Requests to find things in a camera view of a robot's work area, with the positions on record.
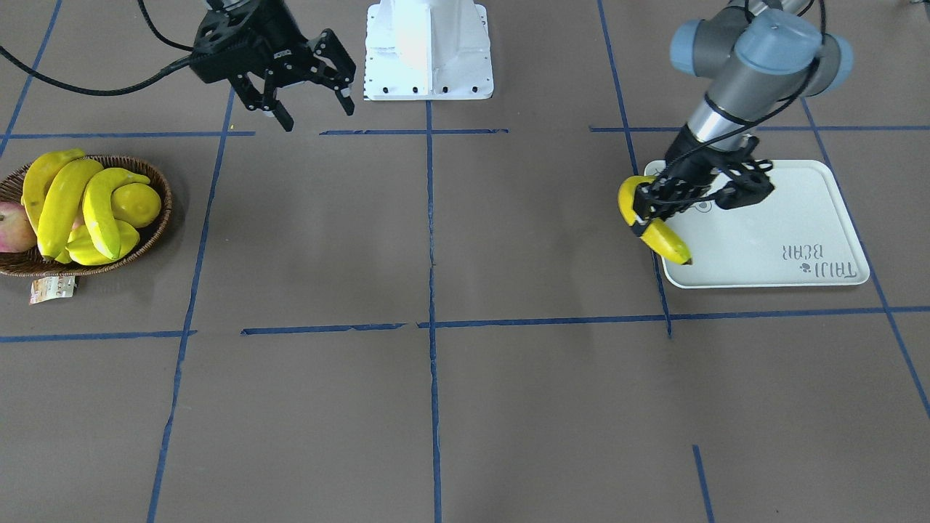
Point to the paper basket label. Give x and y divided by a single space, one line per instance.
51 288

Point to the brown wicker basket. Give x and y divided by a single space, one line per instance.
30 264

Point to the yellow banana carried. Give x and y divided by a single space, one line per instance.
674 250

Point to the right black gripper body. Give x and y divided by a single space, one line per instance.
277 30

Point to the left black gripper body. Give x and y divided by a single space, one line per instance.
687 161

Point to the yellow starfruit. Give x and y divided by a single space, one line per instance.
81 249

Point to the yellow banana curved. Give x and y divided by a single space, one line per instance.
98 210

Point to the white bear tray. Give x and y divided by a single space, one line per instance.
801 235

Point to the red apple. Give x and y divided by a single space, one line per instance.
17 233

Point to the yellow banana middle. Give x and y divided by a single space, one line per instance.
61 205

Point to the yellow lemon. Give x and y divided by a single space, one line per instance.
137 204

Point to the white pedestal column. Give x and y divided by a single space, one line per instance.
427 50

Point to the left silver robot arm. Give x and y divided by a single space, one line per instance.
759 57

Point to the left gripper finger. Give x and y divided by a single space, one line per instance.
661 208
644 229

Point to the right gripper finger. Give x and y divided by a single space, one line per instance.
327 63
264 99

